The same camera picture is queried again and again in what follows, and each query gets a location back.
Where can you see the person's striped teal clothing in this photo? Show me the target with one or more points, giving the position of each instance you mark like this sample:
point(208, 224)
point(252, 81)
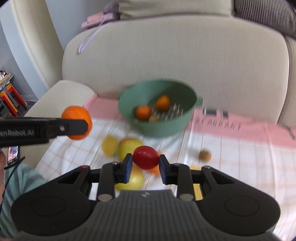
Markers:
point(16, 190)

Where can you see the brown longan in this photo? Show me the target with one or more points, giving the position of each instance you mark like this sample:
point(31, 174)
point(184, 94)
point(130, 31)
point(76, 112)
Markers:
point(205, 155)

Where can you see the red and orange stools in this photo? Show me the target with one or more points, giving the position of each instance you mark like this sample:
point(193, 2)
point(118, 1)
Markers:
point(11, 99)

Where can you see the cream door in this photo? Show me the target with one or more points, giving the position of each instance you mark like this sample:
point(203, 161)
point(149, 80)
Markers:
point(34, 41)

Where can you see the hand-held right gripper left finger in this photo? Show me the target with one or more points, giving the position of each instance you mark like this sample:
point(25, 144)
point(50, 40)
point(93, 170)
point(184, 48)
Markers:
point(127, 169)

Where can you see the green colander bowl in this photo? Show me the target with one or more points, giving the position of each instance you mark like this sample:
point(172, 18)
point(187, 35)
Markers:
point(161, 127)

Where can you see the beige sofa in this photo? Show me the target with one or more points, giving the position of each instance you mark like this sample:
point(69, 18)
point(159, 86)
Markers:
point(185, 51)

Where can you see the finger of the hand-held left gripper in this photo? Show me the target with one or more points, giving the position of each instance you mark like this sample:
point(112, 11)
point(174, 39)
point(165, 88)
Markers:
point(69, 127)

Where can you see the houndstooth cushion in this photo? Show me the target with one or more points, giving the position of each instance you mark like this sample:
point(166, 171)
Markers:
point(266, 14)

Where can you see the yellow-green apple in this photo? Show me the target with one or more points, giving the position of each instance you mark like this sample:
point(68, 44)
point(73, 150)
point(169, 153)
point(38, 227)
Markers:
point(127, 149)
point(137, 181)

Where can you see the beige cushion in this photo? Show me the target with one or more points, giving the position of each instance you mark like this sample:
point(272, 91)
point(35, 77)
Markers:
point(173, 8)

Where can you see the pink box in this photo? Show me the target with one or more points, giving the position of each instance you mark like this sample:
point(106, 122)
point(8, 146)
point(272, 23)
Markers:
point(94, 20)

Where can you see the red cherry tomato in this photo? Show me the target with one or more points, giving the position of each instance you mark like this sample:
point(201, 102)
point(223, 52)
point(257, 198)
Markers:
point(145, 157)

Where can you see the grey plush toy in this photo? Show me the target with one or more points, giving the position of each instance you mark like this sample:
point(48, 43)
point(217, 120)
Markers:
point(112, 9)

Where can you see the lemon print checked tablecloth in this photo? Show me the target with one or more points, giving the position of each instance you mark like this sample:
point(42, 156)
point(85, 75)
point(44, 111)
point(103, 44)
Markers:
point(242, 162)

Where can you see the small yellow loquat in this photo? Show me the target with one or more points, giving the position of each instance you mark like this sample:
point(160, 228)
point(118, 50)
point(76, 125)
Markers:
point(153, 118)

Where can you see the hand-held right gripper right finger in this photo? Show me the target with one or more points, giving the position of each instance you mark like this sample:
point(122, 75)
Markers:
point(163, 170)

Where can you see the smartphone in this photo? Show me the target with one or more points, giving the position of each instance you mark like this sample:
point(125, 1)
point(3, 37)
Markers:
point(13, 154)

